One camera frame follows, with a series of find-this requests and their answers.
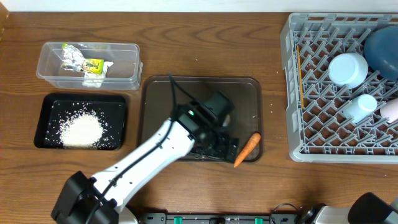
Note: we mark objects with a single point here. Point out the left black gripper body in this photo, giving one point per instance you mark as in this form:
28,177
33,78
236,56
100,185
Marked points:
221,144

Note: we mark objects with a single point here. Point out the orange carrot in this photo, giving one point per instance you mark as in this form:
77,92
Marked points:
248,148

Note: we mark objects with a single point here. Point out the pile of white rice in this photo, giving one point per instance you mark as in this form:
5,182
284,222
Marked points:
74,125

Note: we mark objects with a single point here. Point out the white napkin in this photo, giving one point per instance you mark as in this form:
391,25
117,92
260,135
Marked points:
93,80

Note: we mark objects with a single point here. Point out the light blue cup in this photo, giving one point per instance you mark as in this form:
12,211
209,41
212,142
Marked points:
360,107

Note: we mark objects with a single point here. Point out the light blue bowl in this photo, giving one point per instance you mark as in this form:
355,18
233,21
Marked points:
349,69

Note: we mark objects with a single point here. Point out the green yellow foil wrapper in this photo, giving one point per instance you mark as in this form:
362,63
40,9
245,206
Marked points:
73,59

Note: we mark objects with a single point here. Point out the white pink cup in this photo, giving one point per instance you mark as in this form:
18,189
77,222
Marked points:
390,111

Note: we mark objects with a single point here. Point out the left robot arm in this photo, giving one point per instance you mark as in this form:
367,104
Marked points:
102,198

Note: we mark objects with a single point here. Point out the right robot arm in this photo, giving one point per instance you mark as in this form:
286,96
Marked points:
368,209

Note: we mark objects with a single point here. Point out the grey dishwasher rack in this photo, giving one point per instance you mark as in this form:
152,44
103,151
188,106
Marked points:
317,130

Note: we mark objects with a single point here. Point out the brown serving tray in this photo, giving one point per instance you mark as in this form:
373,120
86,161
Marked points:
162,95

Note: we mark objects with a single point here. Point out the black rectangular tray bin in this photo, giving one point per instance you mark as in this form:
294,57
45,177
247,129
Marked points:
113,108

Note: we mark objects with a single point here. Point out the clear plastic bin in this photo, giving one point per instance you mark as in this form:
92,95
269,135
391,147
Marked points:
124,74

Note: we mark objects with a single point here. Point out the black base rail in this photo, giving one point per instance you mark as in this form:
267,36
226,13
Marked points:
197,218

